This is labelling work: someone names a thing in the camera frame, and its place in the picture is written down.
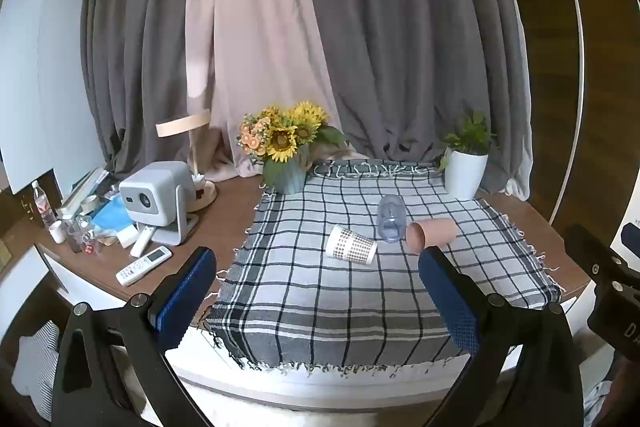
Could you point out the white remote control with buttons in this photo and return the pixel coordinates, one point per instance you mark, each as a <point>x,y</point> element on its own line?
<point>144,265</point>

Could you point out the grey checked cloth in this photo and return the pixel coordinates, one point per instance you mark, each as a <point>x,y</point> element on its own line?
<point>320,307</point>

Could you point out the small clear bottle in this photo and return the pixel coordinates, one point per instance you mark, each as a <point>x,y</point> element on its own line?
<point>80,234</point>

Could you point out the grey-green ribbed vase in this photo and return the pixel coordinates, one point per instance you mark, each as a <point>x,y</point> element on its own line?
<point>289,174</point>

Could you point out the white patterned paper cup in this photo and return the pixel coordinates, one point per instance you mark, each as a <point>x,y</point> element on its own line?
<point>351,247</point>

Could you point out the pink curtain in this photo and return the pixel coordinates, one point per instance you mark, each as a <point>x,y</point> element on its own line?
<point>250,32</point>

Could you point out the grey curtain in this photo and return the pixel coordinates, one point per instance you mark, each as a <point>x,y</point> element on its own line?
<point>425,32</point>

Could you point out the slim white remote control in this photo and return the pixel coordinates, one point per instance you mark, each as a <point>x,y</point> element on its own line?
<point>142,243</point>

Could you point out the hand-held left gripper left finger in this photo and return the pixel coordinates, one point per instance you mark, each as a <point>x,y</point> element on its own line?
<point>186,302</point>

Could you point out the striped cloth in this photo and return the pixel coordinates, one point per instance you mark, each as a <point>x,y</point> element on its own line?
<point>35,367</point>

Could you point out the beige desk lamp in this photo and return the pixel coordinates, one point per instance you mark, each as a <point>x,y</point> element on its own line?
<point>192,147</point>

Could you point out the grey projector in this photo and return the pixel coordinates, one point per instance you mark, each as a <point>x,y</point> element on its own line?
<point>150,192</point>

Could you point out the clear water bottle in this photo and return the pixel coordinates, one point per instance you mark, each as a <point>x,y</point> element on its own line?
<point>42,204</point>

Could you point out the tape roll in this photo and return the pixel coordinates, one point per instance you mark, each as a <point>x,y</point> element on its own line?
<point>90,205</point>

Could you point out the stack of flat boxes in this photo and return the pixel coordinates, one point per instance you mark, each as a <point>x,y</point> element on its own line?
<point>85,189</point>

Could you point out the blue face mask pack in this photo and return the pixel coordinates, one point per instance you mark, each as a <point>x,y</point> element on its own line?
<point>112,214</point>

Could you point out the green potted plant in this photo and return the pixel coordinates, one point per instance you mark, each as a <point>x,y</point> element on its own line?
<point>470,134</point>

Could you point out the white curved rail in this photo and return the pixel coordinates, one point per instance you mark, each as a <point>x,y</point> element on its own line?
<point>580,57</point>

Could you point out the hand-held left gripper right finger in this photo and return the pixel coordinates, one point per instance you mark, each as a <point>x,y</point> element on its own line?
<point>451,302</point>

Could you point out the white plant pot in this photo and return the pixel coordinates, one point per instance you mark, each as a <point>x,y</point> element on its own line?
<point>466,174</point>

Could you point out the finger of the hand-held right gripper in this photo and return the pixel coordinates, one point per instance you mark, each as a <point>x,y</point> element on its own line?
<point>595,252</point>

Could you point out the sunflower bouquet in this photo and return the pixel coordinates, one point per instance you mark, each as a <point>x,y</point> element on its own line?
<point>282,132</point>

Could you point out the pink paper cup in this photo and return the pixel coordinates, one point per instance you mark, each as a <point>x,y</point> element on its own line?
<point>436,231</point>

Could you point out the small white box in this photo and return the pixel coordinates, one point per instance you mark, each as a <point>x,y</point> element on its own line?
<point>127,237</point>

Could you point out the small white jar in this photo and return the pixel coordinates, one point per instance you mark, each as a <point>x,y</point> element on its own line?
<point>57,232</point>

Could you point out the clear blue plastic cup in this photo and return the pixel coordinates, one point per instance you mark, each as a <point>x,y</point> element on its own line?
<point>391,220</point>

